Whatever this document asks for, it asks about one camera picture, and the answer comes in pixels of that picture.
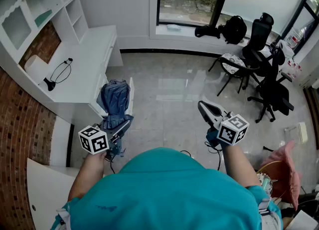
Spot white bag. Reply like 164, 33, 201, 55
277, 39, 296, 58

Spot grey harness strap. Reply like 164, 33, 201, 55
55, 208, 71, 226
258, 197, 272, 216

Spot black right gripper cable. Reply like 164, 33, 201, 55
204, 141, 223, 172

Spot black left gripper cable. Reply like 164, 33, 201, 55
109, 154, 117, 174

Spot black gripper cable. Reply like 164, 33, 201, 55
204, 141, 223, 172
109, 154, 117, 174

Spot blue denim cloth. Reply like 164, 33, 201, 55
96, 79, 135, 136

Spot white low cabinet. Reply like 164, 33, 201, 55
49, 117, 75, 168

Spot black lamp cable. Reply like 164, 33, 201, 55
49, 57, 74, 84

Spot round wooden chair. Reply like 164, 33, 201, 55
256, 160, 285, 200

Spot white lamp with black base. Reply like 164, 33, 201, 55
24, 54, 56, 92

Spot white desk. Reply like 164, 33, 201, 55
17, 25, 136, 135

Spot white box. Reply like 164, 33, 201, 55
297, 122, 309, 145

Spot black framed window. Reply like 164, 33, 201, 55
157, 0, 319, 57

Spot black chair with floral cushion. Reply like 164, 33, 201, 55
208, 52, 260, 97

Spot black office chair with headrest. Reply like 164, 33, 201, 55
242, 12, 275, 75

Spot person's right forearm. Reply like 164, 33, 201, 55
221, 144, 262, 189

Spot white side table panel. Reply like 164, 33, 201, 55
26, 158, 81, 230

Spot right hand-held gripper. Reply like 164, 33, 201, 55
198, 100, 250, 148

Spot teal book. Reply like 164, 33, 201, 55
34, 9, 53, 28

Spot person's teal shirt torso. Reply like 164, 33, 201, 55
50, 147, 283, 230

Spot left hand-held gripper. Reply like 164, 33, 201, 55
78, 120, 132, 160

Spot black backpack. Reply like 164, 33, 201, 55
221, 15, 248, 45

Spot person's left forearm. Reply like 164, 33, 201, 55
67, 151, 108, 201

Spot black flat bag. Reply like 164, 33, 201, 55
194, 25, 223, 40

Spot white hutch shelf unit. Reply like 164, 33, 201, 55
0, 0, 90, 75

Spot red label bottle pack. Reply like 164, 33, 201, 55
286, 29, 301, 48
287, 59, 303, 78

